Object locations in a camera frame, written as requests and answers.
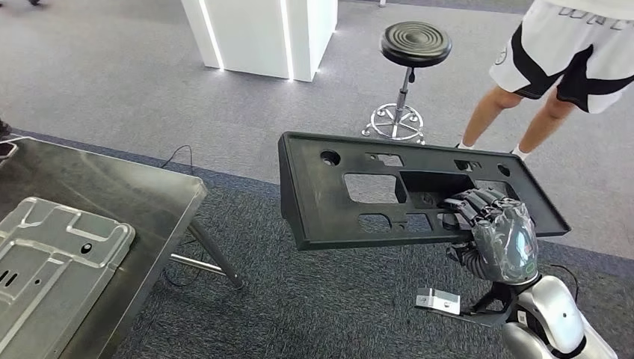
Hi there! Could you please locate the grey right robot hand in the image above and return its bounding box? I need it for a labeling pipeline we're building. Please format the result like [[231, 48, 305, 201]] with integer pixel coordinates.
[[438, 187, 541, 286]]

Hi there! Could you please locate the black plastic panel part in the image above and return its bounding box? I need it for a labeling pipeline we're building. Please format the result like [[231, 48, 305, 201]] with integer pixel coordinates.
[[277, 131, 571, 251]]

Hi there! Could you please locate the stainless steel workbench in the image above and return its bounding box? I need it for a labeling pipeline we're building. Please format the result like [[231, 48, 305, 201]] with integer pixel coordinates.
[[0, 136, 246, 359]]

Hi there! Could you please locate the person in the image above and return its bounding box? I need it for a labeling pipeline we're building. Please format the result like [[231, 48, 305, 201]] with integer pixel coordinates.
[[455, 0, 634, 162]]

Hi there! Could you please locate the black round stool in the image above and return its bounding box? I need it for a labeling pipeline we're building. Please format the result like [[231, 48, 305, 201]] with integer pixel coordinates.
[[360, 20, 452, 146]]

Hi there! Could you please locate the white pillar with light strips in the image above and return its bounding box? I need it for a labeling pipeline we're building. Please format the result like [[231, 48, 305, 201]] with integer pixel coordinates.
[[180, 0, 339, 83]]

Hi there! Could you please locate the aluminium fixture plate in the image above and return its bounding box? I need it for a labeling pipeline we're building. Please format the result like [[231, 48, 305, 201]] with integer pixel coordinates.
[[0, 196, 136, 359]]

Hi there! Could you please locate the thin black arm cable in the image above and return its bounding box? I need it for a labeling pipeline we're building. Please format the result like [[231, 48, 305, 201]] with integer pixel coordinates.
[[548, 263, 580, 304]]

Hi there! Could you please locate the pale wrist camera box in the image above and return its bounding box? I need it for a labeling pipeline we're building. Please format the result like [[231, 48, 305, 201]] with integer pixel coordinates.
[[415, 287, 461, 316]]

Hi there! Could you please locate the black floor cable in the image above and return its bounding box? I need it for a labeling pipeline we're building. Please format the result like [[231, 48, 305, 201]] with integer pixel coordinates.
[[159, 144, 214, 289]]

